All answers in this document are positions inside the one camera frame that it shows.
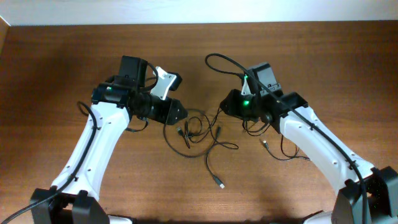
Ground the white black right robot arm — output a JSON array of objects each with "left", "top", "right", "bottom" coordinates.
[{"left": 220, "top": 90, "right": 397, "bottom": 223}]

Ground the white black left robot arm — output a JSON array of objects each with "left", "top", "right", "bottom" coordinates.
[{"left": 30, "top": 83, "right": 188, "bottom": 223}]

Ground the thin black USB cable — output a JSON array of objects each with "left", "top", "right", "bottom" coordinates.
[
  {"left": 241, "top": 120, "right": 311, "bottom": 162},
  {"left": 162, "top": 107, "right": 239, "bottom": 189}
]

